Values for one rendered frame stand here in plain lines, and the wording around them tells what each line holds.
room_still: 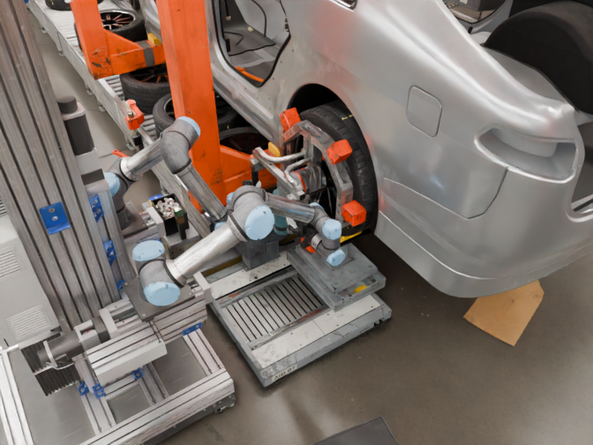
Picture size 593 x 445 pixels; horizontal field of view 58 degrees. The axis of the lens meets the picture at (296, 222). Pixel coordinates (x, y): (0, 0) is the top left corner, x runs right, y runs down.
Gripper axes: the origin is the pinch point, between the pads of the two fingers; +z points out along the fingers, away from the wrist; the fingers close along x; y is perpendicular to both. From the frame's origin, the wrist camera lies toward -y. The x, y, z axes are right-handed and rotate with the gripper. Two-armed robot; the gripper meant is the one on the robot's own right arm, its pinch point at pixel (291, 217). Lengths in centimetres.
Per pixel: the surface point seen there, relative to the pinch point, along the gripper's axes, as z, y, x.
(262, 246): 39, -52, -5
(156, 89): 219, -34, -18
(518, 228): -84, 37, -38
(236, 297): 34, -76, 16
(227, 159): 62, -3, 1
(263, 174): 60, -19, -20
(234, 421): -30, -83, 53
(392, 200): -31.5, 17.8, -30.0
